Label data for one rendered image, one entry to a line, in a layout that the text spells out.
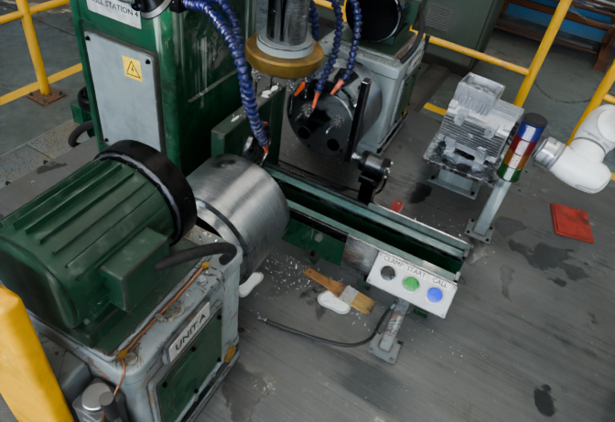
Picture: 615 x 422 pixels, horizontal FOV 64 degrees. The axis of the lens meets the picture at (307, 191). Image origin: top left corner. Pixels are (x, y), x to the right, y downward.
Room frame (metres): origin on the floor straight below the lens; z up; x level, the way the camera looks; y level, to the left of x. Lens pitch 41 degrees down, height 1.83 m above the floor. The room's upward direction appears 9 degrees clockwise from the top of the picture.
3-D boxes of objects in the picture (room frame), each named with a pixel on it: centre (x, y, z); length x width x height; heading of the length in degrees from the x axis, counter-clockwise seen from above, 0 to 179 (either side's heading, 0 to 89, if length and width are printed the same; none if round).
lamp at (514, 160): (1.12, -0.55, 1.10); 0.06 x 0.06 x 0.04
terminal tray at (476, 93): (1.42, -0.48, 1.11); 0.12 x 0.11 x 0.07; 61
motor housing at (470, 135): (1.40, -0.52, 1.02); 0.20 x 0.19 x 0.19; 61
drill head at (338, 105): (1.35, -0.05, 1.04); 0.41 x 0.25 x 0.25; 159
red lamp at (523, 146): (1.12, -0.55, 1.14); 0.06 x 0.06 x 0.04
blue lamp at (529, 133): (1.12, -0.55, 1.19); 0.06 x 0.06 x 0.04
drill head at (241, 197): (0.71, 0.20, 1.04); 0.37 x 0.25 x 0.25; 159
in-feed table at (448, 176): (1.38, -0.51, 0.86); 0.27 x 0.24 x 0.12; 159
